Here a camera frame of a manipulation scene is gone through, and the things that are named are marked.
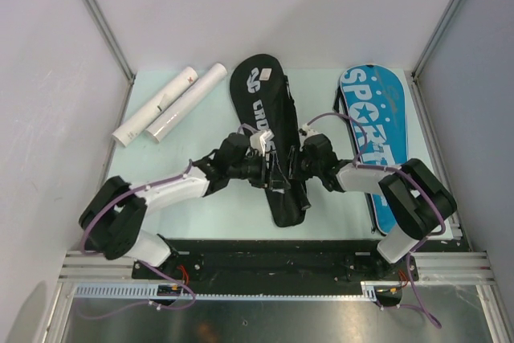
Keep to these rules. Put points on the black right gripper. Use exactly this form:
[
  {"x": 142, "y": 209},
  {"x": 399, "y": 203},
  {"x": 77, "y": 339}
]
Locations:
[{"x": 294, "y": 171}]

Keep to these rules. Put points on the aluminium frame post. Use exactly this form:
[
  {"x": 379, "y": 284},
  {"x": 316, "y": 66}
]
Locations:
[
  {"x": 450, "y": 12},
  {"x": 99, "y": 19}
]

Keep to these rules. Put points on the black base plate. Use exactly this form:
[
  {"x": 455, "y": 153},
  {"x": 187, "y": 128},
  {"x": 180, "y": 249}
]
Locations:
[{"x": 278, "y": 262}]

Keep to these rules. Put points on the grey cable duct rail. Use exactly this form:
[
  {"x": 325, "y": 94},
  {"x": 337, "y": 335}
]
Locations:
[{"x": 240, "y": 291}]

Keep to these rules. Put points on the white shuttlecock tube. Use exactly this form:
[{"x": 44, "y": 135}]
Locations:
[{"x": 186, "y": 102}]

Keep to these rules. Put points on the aluminium side rail right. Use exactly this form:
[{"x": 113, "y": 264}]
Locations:
[{"x": 459, "y": 266}]

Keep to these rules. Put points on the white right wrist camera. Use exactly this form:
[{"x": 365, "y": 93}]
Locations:
[{"x": 309, "y": 132}]

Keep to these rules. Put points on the black racket bag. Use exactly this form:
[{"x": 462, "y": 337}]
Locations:
[{"x": 260, "y": 93}]

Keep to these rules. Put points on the aluminium frame post left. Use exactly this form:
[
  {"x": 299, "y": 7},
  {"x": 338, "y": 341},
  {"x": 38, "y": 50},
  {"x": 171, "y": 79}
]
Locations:
[{"x": 99, "y": 19}]

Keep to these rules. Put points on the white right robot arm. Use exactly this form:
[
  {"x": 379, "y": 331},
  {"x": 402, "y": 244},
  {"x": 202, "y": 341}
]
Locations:
[{"x": 419, "y": 202}]

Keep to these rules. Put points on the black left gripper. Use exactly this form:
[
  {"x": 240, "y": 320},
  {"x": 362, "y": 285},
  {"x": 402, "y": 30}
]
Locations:
[{"x": 268, "y": 178}]

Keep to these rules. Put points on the blue racket bag cover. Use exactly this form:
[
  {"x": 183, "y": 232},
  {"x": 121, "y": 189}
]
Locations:
[{"x": 374, "y": 97}]

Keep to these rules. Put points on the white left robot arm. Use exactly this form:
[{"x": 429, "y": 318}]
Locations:
[{"x": 112, "y": 221}]

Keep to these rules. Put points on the aluminium frame post right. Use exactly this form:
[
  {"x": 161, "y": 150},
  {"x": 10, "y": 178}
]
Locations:
[{"x": 450, "y": 12}]

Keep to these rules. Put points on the white cardboard tube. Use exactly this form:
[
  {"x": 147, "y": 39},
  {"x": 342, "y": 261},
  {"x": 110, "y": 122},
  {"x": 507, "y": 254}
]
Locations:
[{"x": 154, "y": 107}]

